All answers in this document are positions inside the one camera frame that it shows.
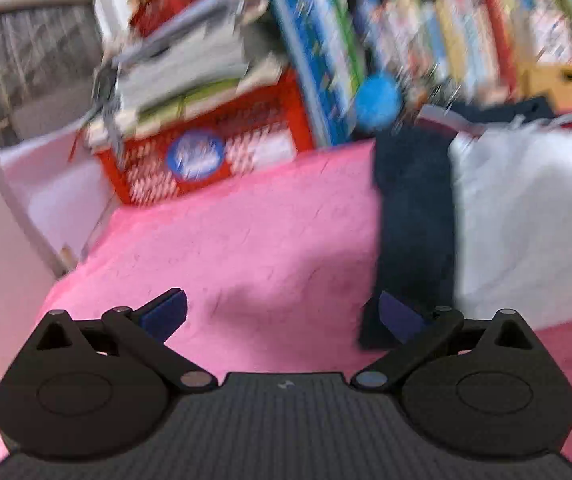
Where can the row of upright books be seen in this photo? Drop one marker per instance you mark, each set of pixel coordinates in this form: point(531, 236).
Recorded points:
point(416, 25)

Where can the wooden drawer organizer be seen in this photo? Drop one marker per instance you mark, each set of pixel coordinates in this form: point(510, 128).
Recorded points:
point(566, 85)

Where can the red plastic crate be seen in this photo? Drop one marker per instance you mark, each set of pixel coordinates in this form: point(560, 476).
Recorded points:
point(246, 150)

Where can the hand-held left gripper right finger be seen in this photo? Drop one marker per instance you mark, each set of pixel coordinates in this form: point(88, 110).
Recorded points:
point(400, 317)

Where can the navy and white jacket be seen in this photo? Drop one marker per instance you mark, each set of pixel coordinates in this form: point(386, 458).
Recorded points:
point(526, 210)

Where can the pink rabbit print blanket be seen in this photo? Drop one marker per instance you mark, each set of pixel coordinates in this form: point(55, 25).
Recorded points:
point(246, 240)

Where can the blue plush ball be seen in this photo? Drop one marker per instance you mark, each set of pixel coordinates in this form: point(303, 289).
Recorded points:
point(377, 102)

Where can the red plastic basket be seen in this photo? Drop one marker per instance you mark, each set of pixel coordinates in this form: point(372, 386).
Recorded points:
point(176, 5)

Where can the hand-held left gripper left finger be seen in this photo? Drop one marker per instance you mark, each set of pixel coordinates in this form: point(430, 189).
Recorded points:
point(166, 314)

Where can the stack of paper workbooks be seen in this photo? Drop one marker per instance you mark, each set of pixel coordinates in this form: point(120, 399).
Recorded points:
point(186, 65)

